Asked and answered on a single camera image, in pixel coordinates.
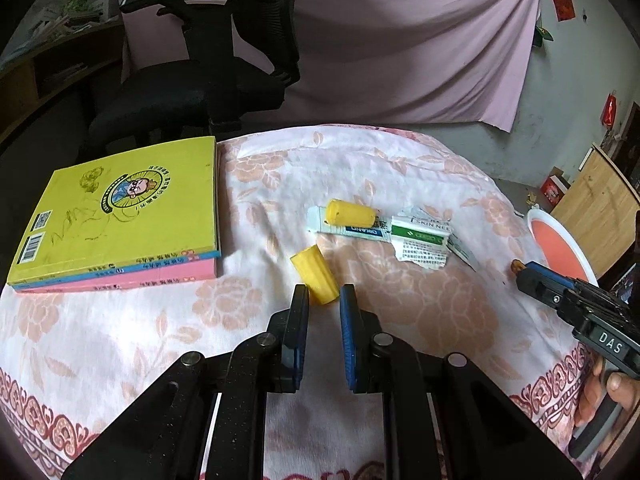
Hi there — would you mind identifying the person right hand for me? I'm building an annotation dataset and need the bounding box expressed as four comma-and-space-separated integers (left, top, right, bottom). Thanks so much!
574, 356, 639, 440

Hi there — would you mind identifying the black office chair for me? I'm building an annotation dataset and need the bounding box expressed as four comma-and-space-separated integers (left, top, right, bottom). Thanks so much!
79, 0, 300, 162

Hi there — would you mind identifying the torn white green tube box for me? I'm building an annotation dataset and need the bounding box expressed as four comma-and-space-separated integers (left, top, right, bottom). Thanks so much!
306, 206, 480, 271

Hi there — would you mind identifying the wooden shelf desk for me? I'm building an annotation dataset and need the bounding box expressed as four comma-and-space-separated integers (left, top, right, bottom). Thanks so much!
1, 20, 125, 144

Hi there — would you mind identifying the pink book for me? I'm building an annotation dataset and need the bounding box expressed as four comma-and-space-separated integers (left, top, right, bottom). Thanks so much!
23, 259, 217, 294

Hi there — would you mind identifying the red white plastic basin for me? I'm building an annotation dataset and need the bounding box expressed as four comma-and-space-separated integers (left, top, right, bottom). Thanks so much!
526, 208, 598, 285

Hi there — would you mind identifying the red small box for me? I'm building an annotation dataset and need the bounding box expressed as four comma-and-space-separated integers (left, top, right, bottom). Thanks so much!
540, 174, 570, 207

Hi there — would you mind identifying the brown apple slice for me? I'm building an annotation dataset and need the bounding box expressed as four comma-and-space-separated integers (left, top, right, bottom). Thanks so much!
511, 259, 525, 274

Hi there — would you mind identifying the yellow plastic cap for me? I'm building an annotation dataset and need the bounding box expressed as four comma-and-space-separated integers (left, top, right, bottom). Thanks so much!
291, 245, 340, 306
324, 200, 376, 229

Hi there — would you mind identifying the wooden cabinet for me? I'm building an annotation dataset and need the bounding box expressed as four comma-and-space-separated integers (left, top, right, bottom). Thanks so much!
551, 144, 639, 278

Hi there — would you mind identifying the floral pink tablecloth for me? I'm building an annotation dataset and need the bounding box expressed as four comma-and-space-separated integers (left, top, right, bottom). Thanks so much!
1, 125, 590, 479

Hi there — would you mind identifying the yellow book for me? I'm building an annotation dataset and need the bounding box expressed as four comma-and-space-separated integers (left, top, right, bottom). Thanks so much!
8, 136, 221, 290

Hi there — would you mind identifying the pink hanging cloth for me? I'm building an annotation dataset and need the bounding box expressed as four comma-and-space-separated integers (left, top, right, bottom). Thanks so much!
113, 0, 544, 135

